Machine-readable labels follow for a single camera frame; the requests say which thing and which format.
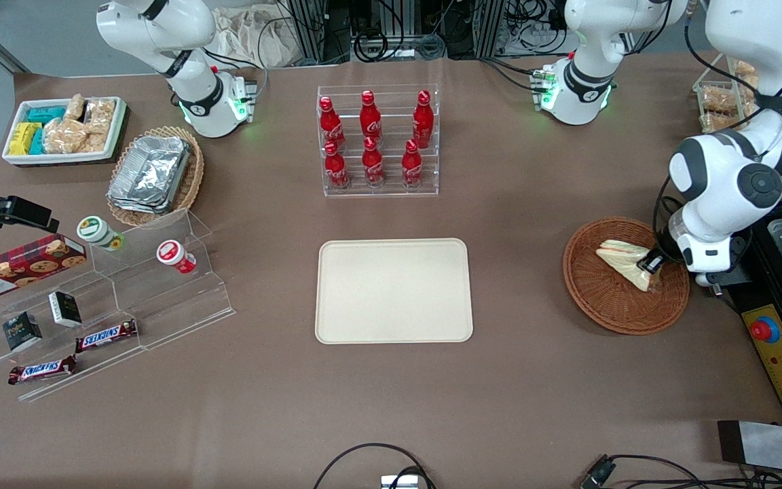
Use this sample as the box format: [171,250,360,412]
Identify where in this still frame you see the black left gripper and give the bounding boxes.
[637,223,683,276]

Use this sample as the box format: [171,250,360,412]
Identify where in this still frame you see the triangular sandwich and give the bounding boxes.
[595,239,663,293]

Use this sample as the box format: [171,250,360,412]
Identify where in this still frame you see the round brown wicker basket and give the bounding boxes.
[562,216,691,336]

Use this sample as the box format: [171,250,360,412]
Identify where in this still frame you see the oval light wicker basket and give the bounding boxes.
[106,126,205,228]

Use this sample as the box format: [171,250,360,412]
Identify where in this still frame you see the beige rectangular tray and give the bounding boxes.
[315,238,474,345]

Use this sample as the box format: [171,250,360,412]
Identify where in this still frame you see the red tartan cookie box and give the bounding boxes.
[0,234,88,304]

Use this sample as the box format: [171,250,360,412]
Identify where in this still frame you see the white rectangular snack bin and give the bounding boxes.
[2,96,129,168]

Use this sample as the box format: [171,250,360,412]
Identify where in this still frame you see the yellow snack pack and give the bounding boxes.
[9,122,42,156]

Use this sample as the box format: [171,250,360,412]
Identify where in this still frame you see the green lid yogurt cup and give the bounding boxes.
[77,215,125,253]

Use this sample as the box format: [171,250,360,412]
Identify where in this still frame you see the small black carton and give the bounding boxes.
[2,312,44,352]
[48,291,83,329]

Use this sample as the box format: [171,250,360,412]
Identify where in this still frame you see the red emergency stop button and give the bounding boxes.
[749,316,781,345]

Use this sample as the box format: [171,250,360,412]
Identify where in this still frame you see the stacked aluminium foil trays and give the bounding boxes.
[107,135,193,215]

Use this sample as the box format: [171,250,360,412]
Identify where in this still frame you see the brown chocolate bar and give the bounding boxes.
[75,319,139,354]
[8,355,79,386]

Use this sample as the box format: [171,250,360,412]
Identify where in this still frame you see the red lid yogurt cup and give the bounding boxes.
[156,240,198,275]

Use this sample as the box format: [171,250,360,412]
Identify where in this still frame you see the black sealing machine yellow panel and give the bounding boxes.
[703,173,782,429]

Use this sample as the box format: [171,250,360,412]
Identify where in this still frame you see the clear acrylic step display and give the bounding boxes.
[0,207,236,403]

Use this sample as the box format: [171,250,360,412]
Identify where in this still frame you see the grey flat sheet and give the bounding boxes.
[717,420,782,476]

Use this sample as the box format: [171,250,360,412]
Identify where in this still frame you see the red cola bottle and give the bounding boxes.
[323,141,351,190]
[362,137,387,188]
[412,90,435,149]
[360,90,383,143]
[401,139,424,188]
[318,96,346,151]

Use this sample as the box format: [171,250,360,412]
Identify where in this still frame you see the clear acrylic bottle rack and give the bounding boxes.
[316,84,440,198]

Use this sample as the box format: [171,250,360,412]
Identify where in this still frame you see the beige cloth bag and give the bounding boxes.
[211,3,298,69]

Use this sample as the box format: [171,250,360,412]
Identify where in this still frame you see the black looped machine cable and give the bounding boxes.
[652,177,684,236]

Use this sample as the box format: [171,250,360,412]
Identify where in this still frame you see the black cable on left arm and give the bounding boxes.
[684,0,782,131]

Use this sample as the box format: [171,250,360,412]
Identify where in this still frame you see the black cable with plug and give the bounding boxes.
[580,454,782,489]

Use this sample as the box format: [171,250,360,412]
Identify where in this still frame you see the black arched cable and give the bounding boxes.
[313,443,436,489]

